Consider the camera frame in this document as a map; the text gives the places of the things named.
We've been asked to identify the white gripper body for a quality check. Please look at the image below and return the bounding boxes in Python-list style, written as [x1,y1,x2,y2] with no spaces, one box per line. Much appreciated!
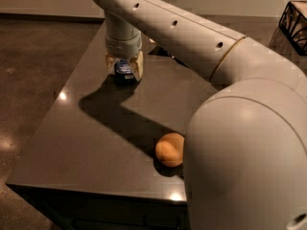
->
[106,34,142,59]

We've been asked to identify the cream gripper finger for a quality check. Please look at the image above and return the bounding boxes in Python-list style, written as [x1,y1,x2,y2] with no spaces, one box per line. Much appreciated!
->
[130,51,144,81]
[106,54,115,75]

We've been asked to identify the blue rxbar blueberry wrapper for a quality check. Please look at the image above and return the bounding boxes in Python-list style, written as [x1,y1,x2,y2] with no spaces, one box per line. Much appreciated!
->
[114,59,134,81]

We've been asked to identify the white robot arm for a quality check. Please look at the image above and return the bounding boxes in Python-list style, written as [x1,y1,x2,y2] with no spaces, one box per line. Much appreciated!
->
[93,0,307,230]

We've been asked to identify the crumpled brown chip bag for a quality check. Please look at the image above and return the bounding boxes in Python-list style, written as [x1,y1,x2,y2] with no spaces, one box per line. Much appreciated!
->
[150,39,176,59]

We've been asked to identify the orange fruit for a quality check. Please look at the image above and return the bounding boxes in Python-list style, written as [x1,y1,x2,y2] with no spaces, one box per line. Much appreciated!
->
[155,132,184,168]

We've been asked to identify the black wire basket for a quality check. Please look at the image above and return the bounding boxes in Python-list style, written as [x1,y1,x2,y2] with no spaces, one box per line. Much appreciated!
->
[279,1,307,56]

